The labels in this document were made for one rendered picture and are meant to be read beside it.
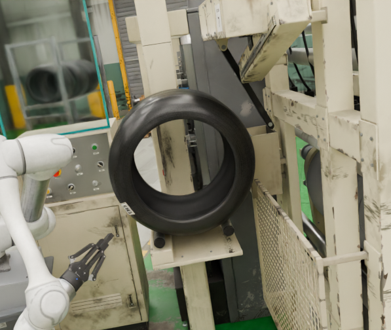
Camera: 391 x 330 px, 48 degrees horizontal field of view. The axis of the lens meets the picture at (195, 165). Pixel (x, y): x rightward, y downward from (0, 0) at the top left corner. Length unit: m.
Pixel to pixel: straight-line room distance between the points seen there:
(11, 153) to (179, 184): 0.79
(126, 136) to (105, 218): 0.93
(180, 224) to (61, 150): 0.53
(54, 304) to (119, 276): 1.32
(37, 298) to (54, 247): 1.26
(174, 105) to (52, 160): 0.49
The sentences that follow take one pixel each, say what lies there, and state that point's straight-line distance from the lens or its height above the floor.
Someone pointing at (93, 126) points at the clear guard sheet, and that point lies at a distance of 2.37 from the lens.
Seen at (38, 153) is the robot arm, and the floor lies 1.34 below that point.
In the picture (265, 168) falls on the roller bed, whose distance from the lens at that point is 2.03.
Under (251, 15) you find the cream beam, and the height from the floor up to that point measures 1.69.
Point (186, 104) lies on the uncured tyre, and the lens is 1.60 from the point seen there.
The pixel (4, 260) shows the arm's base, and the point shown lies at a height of 0.80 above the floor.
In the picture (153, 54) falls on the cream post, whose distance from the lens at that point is 1.96.
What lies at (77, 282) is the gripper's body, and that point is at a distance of 1.57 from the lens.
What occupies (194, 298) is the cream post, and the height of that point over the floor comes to 0.39.
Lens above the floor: 1.64
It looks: 16 degrees down
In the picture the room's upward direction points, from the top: 8 degrees counter-clockwise
